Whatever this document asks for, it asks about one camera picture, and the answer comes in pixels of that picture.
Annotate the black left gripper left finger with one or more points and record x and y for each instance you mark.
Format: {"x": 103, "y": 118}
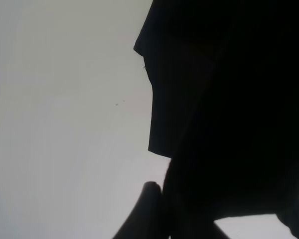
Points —
{"x": 142, "y": 222}

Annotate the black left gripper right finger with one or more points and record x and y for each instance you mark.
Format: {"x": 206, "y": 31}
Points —
{"x": 290, "y": 218}

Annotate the black printed t-shirt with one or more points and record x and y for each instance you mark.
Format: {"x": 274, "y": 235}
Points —
{"x": 225, "y": 109}

